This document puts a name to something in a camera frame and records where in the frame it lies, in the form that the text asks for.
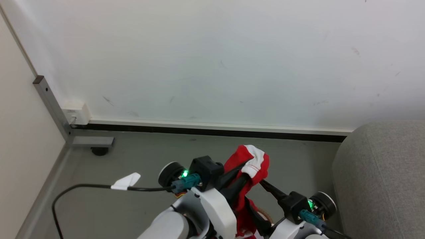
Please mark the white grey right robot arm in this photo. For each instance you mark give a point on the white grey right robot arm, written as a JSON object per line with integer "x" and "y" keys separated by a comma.
{"x": 285, "y": 231}

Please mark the white wall socket box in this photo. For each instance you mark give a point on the white wall socket box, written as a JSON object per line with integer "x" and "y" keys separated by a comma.
{"x": 78, "y": 113}

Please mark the black round frame foot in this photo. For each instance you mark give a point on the black round frame foot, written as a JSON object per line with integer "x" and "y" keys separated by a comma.
{"x": 99, "y": 151}

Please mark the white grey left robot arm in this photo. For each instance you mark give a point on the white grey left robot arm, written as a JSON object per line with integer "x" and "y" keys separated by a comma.
{"x": 215, "y": 212}

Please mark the grey metal frame post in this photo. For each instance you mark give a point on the grey metal frame post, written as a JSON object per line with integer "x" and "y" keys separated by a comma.
{"x": 51, "y": 103}

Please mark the grey fabric sofa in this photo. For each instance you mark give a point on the grey fabric sofa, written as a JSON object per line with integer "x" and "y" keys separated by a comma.
{"x": 382, "y": 179}

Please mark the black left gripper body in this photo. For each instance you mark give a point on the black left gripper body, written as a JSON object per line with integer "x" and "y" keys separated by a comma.
{"x": 206, "y": 169}

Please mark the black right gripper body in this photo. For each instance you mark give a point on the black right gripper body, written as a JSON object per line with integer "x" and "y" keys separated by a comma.
{"x": 294, "y": 205}

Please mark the white and black skirting strip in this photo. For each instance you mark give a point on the white and black skirting strip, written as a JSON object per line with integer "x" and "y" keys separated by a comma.
{"x": 212, "y": 127}

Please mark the red and white garment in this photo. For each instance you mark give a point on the red and white garment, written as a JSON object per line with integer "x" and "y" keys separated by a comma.
{"x": 255, "y": 159}

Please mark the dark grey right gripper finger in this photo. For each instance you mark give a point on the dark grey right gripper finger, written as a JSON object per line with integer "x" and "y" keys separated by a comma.
{"x": 272, "y": 191}
{"x": 259, "y": 219}

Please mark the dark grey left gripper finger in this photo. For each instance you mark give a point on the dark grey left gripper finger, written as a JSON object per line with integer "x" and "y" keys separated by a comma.
{"x": 234, "y": 175}
{"x": 232, "y": 191}

